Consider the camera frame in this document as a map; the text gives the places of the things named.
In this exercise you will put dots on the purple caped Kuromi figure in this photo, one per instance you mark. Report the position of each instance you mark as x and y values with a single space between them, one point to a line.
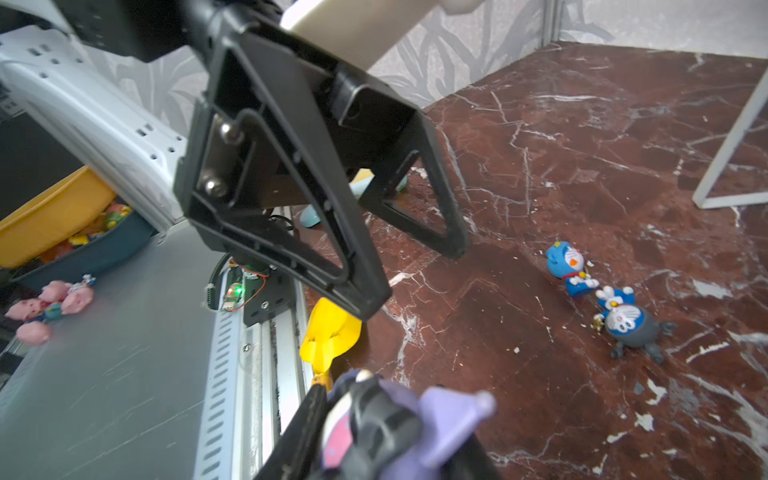
380 429

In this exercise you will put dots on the white two-tier shelf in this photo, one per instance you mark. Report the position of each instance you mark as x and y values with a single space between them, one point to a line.
732 141

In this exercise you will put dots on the yellow toy shovel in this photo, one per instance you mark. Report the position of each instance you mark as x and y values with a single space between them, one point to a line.
331 332

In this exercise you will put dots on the blue Doraemon figure pair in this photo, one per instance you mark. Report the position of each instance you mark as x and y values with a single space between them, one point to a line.
568 264

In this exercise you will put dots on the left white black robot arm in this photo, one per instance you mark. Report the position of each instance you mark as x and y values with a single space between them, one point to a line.
133 151

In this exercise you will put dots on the pink pig toys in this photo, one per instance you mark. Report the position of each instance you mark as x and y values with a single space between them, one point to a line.
56 300

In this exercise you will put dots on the grey suit Doraemon figure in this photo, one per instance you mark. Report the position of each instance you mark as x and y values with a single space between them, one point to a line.
630 325

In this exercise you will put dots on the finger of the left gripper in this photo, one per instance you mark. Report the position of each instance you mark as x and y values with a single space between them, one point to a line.
259 141
380 131

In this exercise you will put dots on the yellow plastic tub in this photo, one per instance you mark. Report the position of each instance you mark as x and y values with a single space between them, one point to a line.
53 216

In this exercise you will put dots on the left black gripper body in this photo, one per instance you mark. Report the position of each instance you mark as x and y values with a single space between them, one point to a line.
147 30

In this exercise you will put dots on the small circuit board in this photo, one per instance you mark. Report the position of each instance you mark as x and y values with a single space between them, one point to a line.
235 297

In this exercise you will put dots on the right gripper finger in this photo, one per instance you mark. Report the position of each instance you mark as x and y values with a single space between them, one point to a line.
295 450

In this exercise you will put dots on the teal toy tray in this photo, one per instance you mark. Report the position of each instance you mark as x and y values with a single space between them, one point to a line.
112 238

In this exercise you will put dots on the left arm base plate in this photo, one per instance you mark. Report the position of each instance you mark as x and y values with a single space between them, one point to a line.
267 295

